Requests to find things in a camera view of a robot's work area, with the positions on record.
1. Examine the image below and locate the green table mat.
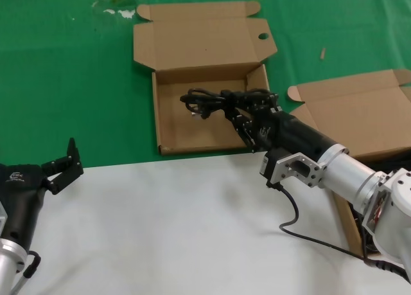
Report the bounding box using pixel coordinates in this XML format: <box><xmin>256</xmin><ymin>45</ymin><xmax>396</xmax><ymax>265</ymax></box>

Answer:
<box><xmin>0</xmin><ymin>0</ymin><xmax>411</xmax><ymax>169</ymax></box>

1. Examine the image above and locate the silver camera mount bracket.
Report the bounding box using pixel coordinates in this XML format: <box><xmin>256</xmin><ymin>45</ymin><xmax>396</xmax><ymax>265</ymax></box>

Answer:
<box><xmin>275</xmin><ymin>152</ymin><xmax>324</xmax><ymax>189</ymax></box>

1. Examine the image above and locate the black wrist camera with label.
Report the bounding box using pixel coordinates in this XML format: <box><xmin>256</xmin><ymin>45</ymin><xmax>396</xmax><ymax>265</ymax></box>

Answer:
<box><xmin>259</xmin><ymin>148</ymin><xmax>287</xmax><ymax>189</ymax></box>

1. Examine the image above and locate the black cable bundle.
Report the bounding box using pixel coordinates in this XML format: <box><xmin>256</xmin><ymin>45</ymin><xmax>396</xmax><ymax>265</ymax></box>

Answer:
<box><xmin>179</xmin><ymin>87</ymin><xmax>270</xmax><ymax>120</ymax></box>

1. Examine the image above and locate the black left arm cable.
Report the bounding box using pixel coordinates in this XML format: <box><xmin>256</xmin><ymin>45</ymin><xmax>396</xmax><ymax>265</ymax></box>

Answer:
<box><xmin>9</xmin><ymin>249</ymin><xmax>42</xmax><ymax>295</ymax></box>

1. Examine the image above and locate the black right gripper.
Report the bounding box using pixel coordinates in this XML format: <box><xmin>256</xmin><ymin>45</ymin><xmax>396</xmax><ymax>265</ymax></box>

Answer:
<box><xmin>223</xmin><ymin>88</ymin><xmax>338</xmax><ymax>163</ymax></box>

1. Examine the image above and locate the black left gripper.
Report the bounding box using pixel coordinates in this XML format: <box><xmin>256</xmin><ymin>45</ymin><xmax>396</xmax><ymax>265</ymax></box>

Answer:
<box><xmin>0</xmin><ymin>137</ymin><xmax>85</xmax><ymax>248</ymax></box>

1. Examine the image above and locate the open cardboard box with hole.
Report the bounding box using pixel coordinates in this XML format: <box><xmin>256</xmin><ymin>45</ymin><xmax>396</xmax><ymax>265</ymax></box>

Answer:
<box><xmin>132</xmin><ymin>1</ymin><xmax>279</xmax><ymax>156</ymax></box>

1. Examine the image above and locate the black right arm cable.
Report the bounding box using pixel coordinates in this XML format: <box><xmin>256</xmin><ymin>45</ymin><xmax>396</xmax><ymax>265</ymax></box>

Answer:
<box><xmin>268</xmin><ymin>182</ymin><xmax>411</xmax><ymax>282</ymax></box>

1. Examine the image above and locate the open cardboard box holding cables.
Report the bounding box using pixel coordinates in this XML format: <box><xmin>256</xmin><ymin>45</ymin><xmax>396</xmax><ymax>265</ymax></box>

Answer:
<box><xmin>287</xmin><ymin>68</ymin><xmax>411</xmax><ymax>257</ymax></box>

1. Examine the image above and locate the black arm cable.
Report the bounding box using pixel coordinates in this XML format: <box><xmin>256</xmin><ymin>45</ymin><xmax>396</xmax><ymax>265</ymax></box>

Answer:
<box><xmin>9</xmin><ymin>249</ymin><xmax>42</xmax><ymax>295</ymax></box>
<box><xmin>268</xmin><ymin>182</ymin><xmax>411</xmax><ymax>282</ymax></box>

